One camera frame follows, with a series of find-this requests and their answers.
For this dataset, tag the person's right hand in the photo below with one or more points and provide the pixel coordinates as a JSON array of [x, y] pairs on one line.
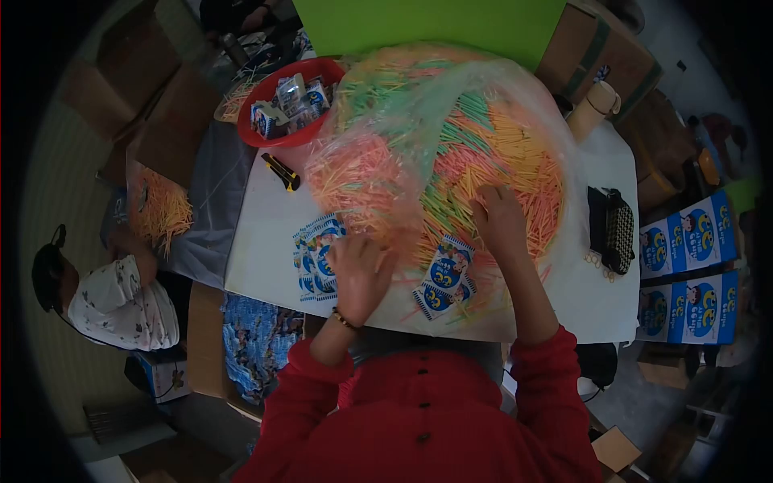
[[502, 223]]

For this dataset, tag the person's left hand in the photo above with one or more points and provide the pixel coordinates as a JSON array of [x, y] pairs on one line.
[[359, 275]]

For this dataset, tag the person's left fingers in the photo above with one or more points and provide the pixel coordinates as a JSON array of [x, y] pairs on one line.
[[353, 243]]

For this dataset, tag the person's left thumb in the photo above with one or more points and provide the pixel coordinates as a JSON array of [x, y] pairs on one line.
[[388, 261]]

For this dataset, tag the person's right fingers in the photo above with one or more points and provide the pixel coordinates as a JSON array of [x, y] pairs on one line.
[[500, 193]]

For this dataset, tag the person's right thumb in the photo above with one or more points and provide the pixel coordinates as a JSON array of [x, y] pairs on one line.
[[478, 218]]

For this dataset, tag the stack of blue printed packets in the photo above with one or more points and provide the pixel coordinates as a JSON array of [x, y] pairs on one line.
[[314, 259]]

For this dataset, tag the blue printed cartoon packet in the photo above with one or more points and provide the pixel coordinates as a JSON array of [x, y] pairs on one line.
[[448, 265], [436, 300]]

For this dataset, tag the plastic bag of colourful sticks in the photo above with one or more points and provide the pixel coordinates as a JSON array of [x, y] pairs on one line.
[[423, 139]]

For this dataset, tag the yellow black utility knife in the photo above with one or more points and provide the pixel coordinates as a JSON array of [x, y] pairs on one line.
[[282, 172]]

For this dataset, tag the bunch of rubber bands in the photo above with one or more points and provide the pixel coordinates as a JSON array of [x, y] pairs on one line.
[[598, 262]]

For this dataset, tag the black checkered pouch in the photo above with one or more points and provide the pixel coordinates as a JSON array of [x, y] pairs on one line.
[[616, 232]]

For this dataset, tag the light wooden cylinder container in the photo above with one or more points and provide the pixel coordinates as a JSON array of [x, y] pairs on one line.
[[595, 108]]

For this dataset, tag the cardboard box of blue packets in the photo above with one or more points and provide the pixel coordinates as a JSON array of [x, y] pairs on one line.
[[253, 344]]

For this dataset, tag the grey cloth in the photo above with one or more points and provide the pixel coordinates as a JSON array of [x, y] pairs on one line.
[[211, 205]]

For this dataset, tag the red bowl of filled packets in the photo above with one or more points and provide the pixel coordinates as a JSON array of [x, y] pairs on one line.
[[288, 108]]

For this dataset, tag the person's body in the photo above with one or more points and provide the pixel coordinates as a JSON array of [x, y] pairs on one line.
[[423, 422]]

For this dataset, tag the brown cardboard box green tape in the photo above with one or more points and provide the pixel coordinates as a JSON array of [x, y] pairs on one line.
[[595, 51]]

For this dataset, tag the green board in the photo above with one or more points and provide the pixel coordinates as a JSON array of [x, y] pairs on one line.
[[423, 27]]

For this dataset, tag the small tray of sticks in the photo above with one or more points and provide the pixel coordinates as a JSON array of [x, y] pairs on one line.
[[235, 99]]

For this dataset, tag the blue printed carton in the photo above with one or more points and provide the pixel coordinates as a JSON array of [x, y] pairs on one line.
[[688, 235], [688, 311]]

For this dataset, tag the pile of orange yellow sticks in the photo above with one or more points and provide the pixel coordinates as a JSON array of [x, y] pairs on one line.
[[162, 208]]

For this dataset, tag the metal bottle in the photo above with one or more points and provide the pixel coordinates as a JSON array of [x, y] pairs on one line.
[[234, 49]]

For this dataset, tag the open brown cardboard box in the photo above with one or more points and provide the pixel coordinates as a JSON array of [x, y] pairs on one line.
[[151, 102]]

